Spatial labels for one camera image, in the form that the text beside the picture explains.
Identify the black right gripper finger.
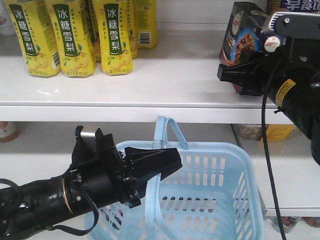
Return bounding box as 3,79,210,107
217,53,265,88

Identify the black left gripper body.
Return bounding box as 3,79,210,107
63,134,142,215

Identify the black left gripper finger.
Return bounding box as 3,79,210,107
127,167,181,200
124,147,182,173

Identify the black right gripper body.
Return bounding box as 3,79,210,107
249,39,320,100

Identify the dark blue Chocotello cookie box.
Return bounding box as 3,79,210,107
219,1,276,97

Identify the light blue shopping basket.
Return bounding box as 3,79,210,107
87,116,264,240

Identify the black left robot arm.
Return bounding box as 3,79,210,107
0,134,182,240

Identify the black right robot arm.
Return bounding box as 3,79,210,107
217,37,320,163

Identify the breakfast biscuit bag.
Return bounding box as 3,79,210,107
267,0,320,14

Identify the clear cookie tub yellow label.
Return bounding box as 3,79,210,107
231,123,300,141

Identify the white supermarket shelf unit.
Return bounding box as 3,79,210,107
0,0,262,185

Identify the yellow pear drink bottle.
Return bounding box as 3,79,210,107
44,0,96,78
4,0,61,78
93,0,133,76

